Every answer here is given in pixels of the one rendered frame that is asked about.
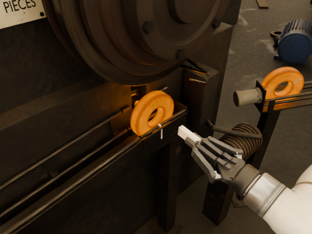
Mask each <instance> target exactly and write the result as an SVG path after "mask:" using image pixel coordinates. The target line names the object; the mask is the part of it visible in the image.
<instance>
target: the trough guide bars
mask: <svg viewBox="0 0 312 234"><path fill-rule="evenodd" d="M309 84H312V81H307V82H304V85H307V86H303V89H308V88H312V85H309ZM286 86H287V85H283V86H277V87H276V89H275V90H279V89H284V88H286ZM311 94H312V91H309V92H304V93H298V94H292V95H287V96H281V97H274V98H269V99H265V102H268V103H265V104H264V107H265V106H268V108H267V112H268V113H270V112H273V109H274V105H276V104H283V103H289V102H295V101H300V100H306V99H311V98H312V95H311ZM306 95H311V96H306ZM301 96H305V97H301ZM295 97H298V98H295ZM288 98H289V99H288ZM290 98H292V99H290ZM282 99H287V100H282ZM276 100H281V101H276Z"/></svg>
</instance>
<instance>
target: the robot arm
mask: <svg viewBox="0 0 312 234"><path fill-rule="evenodd" d="M178 135H179V136H180V137H182V138H183V139H184V140H185V143H186V144H187V145H189V146H190V147H191V148H192V153H191V156H192V157H193V159H194V160H195V161H196V162H197V164H198V165H199V166H200V167H201V169H202V170H203V171H204V172H205V174H206V175H207V176H208V180H209V182H210V183H214V181H219V180H221V181H222V182H224V183H227V184H228V185H229V186H230V188H231V189H232V190H233V191H234V192H236V193H237V194H238V195H239V196H244V198H243V202H244V203H245V204H246V205H247V206H248V207H250V208H251V209H252V210H253V211H254V212H255V213H257V214H258V216H260V217H262V218H263V219H264V220H265V221H266V222H267V223H268V225H269V226H270V228H271V229H272V230H273V231H274V232H275V233H276V234H312V164H311V165H310V166H309V167H308V168H307V169H306V170H305V171H304V172H303V173H302V175H301V176H300V177H299V179H298V180H297V181H296V184H295V186H294V187H293V188H292V189H289V188H288V187H286V186H285V185H284V184H282V183H280V182H279V181H278V180H276V179H275V178H273V177H272V176H271V175H269V174H268V173H263V174H262V175H260V171H258V170H257V169H256V168H255V167H253V166H252V165H251V164H246V163H245V162H244V160H243V159H242V154H243V150H241V149H236V148H233V147H231V146H229V145H227V144H225V143H223V142H221V141H219V140H217V139H215V138H213V137H211V136H208V137H207V138H202V137H200V136H199V135H198V134H196V133H194V132H193V133H192V132H191V131H190V130H188V129H187V128H186V127H184V126H183V125H181V126H180V127H179V129H178ZM210 164H211V165H212V166H213V168H214V169H215V170H217V172H218V173H217V172H216V171H214V169H213V168H212V166H211V165H210Z"/></svg>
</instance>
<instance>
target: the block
mask: <svg viewBox="0 0 312 234"><path fill-rule="evenodd" d="M196 64H198V65H199V66H201V67H202V68H204V69H205V70H207V71H210V72H211V75H210V76H209V77H208V76H206V75H204V74H201V73H197V72H195V71H191V70H187V69H185V72H184V84H183V96H182V104H183V105H185V106H186V107H187V108H188V113H187V120H186V124H187V125H188V126H190V127H191V128H193V129H194V130H196V131H201V130H203V129H204V128H206V127H207V125H206V124H205V121H206V120H207V119H209V121H210V122H211V120H212V114H213V109H214V103H215V96H216V90H217V85H218V79H219V72H218V71H217V70H215V69H213V68H210V67H208V66H206V65H204V64H202V63H196ZM190 77H194V78H198V79H201V80H205V81H207V82H208V83H207V84H202V83H198V82H195V81H192V80H189V78H190Z"/></svg>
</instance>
